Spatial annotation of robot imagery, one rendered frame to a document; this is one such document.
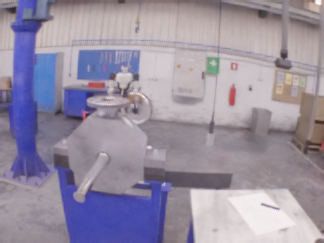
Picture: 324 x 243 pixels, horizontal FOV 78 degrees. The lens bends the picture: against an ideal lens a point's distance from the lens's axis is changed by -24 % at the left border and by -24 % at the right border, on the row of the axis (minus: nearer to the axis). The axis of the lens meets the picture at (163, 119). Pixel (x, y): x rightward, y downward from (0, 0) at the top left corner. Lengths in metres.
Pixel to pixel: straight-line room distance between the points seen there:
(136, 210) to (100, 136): 0.55
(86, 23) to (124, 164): 6.03
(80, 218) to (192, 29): 5.74
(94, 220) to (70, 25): 6.30
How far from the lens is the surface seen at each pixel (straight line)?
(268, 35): 7.13
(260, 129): 6.62
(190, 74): 6.28
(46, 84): 7.11
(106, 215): 1.75
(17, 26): 3.22
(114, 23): 6.92
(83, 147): 1.51
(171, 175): 1.91
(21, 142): 3.42
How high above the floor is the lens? 1.68
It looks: 14 degrees down
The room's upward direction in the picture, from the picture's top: 5 degrees clockwise
